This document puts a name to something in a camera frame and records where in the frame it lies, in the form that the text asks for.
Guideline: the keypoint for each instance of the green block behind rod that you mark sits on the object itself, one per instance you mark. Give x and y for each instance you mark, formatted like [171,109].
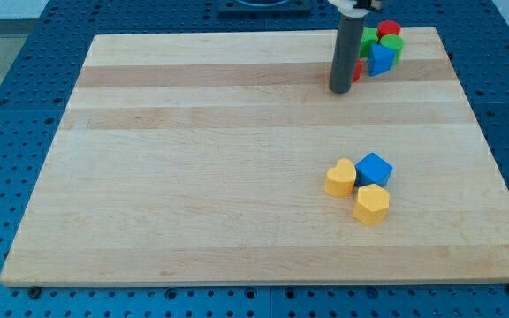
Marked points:
[369,37]

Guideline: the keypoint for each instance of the wooden board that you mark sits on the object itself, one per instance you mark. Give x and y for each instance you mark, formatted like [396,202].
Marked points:
[200,159]

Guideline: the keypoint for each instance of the red block behind rod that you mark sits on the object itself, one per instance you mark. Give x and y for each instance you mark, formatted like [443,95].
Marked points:
[357,70]

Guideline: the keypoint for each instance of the green cylinder block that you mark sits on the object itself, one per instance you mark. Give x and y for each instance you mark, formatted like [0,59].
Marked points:
[395,42]

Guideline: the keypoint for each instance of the blue triangle block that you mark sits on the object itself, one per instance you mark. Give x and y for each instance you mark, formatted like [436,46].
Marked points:
[380,59]

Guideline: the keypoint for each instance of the blue cube block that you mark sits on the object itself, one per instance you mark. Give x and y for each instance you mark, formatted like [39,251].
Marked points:
[373,169]

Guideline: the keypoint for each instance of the yellow hexagon block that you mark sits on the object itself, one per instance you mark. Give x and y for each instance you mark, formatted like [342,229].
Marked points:
[371,204]

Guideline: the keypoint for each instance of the red cylinder block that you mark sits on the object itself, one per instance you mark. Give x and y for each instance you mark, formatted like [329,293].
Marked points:
[387,27]

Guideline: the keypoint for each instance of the yellow heart block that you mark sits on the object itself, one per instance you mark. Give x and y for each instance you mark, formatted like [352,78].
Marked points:
[341,178]

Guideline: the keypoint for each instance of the white rod mount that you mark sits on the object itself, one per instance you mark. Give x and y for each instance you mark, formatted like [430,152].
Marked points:
[356,8]

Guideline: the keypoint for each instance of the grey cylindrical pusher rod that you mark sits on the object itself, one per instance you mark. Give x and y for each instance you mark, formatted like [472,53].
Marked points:
[346,52]

